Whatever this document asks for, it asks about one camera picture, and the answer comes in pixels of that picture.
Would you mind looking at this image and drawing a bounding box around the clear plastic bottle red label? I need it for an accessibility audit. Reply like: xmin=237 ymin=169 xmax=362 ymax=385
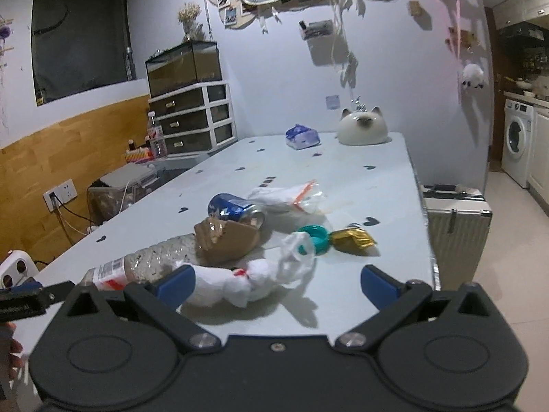
xmin=80 ymin=233 xmax=203 ymax=291

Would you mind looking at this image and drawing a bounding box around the gold foil wrapper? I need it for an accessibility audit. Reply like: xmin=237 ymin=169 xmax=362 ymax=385
xmin=329 ymin=227 xmax=377 ymax=254

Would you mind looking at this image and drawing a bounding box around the brown cardboard box piece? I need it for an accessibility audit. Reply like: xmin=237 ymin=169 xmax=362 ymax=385
xmin=194 ymin=217 xmax=260 ymax=267

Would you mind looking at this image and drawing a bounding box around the white tissue wad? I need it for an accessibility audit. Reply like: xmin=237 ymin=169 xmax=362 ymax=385
xmin=187 ymin=232 xmax=315 ymax=309

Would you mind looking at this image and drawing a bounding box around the teal plastic lid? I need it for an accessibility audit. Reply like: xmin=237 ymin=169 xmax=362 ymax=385
xmin=298 ymin=225 xmax=330 ymax=255

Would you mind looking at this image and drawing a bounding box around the crushed blue soda can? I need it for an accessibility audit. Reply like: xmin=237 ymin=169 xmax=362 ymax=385
xmin=208 ymin=194 xmax=266 ymax=229

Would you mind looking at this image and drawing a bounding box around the person's left hand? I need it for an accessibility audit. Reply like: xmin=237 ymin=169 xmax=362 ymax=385
xmin=0 ymin=322 xmax=24 ymax=401

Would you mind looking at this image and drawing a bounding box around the cream ribbed suitcase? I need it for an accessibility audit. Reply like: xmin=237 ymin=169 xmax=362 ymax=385
xmin=421 ymin=184 xmax=492 ymax=290

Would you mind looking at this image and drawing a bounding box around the clear zip bag with tissue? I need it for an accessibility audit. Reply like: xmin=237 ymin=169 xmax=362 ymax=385
xmin=246 ymin=181 xmax=326 ymax=215

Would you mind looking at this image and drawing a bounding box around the upright water bottle red label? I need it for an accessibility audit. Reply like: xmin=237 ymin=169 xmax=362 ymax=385
xmin=147 ymin=112 xmax=167 ymax=159

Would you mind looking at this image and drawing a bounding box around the white cat-shaped ceramic jar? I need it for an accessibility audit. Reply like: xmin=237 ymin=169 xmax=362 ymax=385
xmin=337 ymin=107 xmax=389 ymax=146

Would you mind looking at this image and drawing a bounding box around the white plastic drawer unit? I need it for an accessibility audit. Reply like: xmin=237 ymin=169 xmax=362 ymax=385
xmin=148 ymin=81 xmax=237 ymax=155

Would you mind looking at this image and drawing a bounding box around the blue white tissue pack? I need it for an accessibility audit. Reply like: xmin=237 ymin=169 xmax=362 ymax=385
xmin=285 ymin=124 xmax=321 ymax=150

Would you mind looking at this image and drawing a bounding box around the white washing machine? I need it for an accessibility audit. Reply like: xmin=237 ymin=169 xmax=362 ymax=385
xmin=502 ymin=99 xmax=534 ymax=189

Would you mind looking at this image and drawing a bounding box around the glass fish tank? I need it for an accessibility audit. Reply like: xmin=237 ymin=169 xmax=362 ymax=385
xmin=145 ymin=40 xmax=222 ymax=98

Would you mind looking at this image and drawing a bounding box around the white plush sheep toy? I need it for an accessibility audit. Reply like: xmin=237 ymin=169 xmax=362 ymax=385
xmin=460 ymin=63 xmax=485 ymax=89

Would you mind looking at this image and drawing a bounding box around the dried flower bouquet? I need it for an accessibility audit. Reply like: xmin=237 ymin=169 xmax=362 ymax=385
xmin=178 ymin=3 xmax=205 ymax=42

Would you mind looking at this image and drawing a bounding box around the white wall power socket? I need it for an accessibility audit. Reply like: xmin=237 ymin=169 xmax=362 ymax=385
xmin=43 ymin=179 xmax=78 ymax=212

